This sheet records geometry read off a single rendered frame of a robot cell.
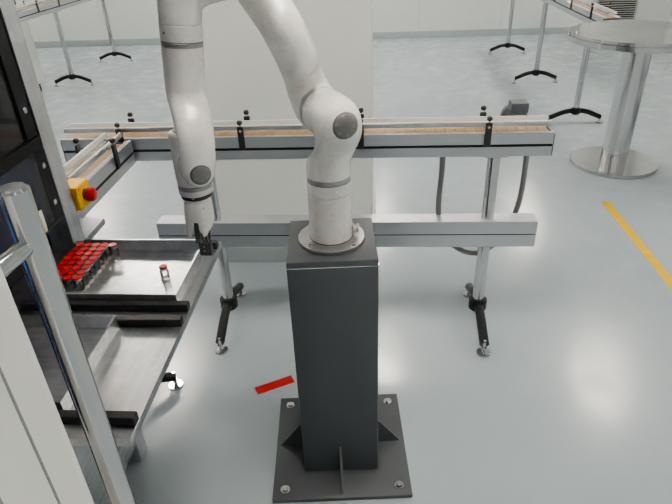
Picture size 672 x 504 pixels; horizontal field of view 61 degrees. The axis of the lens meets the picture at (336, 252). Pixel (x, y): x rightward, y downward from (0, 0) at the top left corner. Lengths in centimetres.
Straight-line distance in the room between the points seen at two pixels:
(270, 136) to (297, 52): 90
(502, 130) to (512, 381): 100
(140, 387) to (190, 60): 68
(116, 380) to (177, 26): 73
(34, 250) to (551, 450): 198
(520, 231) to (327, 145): 126
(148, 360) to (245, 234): 129
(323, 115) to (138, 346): 66
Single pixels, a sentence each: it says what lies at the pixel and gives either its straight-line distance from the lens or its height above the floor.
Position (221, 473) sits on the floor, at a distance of 216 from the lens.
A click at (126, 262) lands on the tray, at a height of 88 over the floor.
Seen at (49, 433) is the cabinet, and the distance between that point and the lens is 55.
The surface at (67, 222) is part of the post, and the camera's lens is 170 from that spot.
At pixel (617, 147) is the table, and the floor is 16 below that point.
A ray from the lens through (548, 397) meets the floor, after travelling 244.
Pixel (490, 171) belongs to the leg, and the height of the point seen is 76.
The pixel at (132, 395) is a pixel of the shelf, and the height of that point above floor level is 88.
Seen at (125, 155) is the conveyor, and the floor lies 90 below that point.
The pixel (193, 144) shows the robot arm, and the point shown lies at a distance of 129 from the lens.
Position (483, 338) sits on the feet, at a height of 8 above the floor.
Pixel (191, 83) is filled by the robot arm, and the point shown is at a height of 135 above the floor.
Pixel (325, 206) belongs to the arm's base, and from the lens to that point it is 151.
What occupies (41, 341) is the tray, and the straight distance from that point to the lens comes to 140.
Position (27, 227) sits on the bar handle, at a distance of 51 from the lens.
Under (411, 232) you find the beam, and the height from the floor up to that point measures 50.
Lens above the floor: 165
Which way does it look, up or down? 31 degrees down
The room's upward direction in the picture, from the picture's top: 2 degrees counter-clockwise
